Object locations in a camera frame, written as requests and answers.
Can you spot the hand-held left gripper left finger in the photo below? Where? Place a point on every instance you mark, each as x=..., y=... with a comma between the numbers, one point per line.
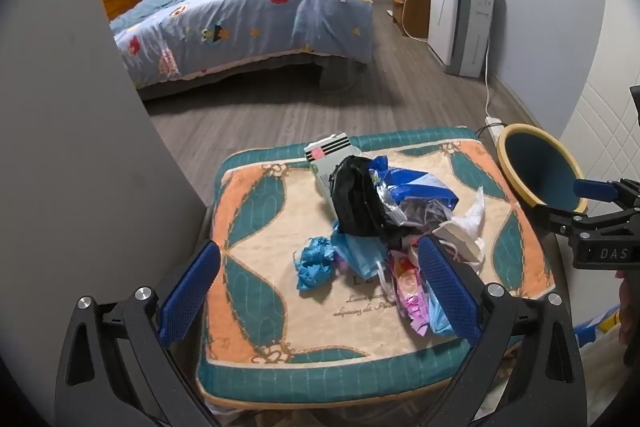
x=190, y=292

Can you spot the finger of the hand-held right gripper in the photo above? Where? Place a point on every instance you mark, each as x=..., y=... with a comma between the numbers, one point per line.
x=552, y=221
x=595, y=190

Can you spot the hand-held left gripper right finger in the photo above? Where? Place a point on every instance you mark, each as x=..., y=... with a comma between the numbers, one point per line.
x=447, y=292

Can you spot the pink snack wrapper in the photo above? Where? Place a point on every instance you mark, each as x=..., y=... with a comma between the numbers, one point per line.
x=407, y=292

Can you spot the teal bin with yellow rim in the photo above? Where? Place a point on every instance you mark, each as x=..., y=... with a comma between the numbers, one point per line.
x=540, y=167

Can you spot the beige snack wrapper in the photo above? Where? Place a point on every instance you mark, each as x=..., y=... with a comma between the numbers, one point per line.
x=455, y=234

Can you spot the white plastic bag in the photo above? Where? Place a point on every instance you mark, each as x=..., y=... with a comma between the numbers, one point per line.
x=472, y=217

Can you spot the clear plastic bag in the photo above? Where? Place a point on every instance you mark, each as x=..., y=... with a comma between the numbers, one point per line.
x=415, y=213

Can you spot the light blue plastic bag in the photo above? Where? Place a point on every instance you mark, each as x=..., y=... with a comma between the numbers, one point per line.
x=360, y=252

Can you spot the blue glove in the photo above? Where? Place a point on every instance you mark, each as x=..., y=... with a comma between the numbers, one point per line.
x=315, y=262

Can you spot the black plastic bag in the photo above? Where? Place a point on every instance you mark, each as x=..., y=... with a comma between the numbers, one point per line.
x=350, y=197

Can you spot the green white cardboard box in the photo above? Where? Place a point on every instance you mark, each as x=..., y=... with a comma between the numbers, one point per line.
x=325, y=152

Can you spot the person's right hand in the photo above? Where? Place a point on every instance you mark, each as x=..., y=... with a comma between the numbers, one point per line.
x=627, y=317

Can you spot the white wardrobe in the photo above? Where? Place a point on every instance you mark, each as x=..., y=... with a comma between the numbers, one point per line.
x=610, y=117

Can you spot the blue printed box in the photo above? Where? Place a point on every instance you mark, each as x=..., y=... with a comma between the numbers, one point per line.
x=595, y=327

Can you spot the teal orange quilted cushion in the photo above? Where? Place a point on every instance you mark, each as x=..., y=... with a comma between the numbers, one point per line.
x=280, y=227

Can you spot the white power strip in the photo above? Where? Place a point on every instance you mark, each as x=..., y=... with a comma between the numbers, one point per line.
x=492, y=127

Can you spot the beige fleece clothing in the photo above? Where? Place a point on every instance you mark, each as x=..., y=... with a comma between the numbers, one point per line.
x=600, y=372

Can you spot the grey bed base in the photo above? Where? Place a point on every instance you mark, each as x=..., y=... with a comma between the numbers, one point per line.
x=225, y=79

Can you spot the white air purifier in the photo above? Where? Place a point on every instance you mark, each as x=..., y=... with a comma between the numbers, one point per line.
x=460, y=22

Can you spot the wooden cabinet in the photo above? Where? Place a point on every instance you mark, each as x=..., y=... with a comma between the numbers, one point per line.
x=415, y=7

